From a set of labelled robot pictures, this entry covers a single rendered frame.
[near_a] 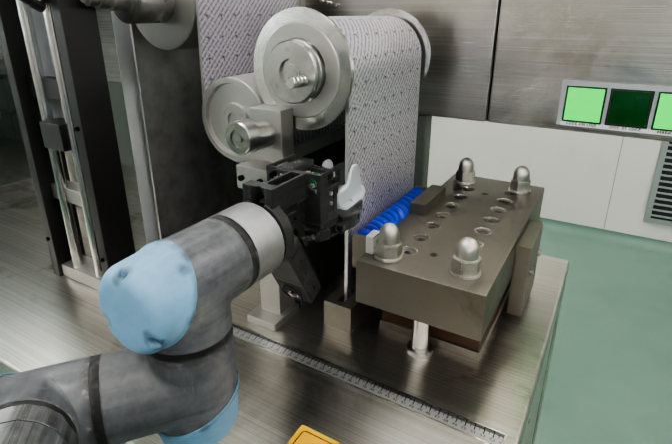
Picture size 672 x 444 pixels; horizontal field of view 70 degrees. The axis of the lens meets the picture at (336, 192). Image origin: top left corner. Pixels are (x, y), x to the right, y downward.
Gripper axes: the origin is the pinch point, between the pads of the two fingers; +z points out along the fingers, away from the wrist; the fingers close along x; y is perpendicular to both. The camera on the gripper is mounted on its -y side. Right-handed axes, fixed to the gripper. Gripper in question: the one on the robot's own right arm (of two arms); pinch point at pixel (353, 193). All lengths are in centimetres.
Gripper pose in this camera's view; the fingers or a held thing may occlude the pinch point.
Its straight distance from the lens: 64.6
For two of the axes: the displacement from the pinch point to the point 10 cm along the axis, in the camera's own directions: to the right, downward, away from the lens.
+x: -8.6, -1.8, 4.8
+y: 0.0, -9.4, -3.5
